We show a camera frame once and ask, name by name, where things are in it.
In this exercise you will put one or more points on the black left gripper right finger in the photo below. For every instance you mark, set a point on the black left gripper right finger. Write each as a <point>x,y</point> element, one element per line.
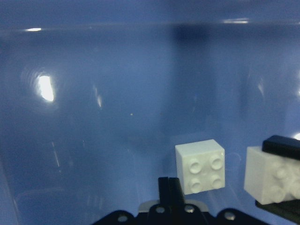
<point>176,194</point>

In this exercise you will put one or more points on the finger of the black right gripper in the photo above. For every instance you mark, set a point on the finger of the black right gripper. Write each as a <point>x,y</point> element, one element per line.
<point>289,210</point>
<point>282,146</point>

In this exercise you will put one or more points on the blue plastic tray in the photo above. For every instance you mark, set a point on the blue plastic tray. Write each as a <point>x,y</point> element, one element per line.
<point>95,94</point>

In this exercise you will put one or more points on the white block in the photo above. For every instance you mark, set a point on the white block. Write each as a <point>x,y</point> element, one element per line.
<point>271,178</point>
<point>200,166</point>

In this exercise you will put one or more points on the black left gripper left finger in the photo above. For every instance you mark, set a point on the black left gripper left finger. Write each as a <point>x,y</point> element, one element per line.
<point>164,191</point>

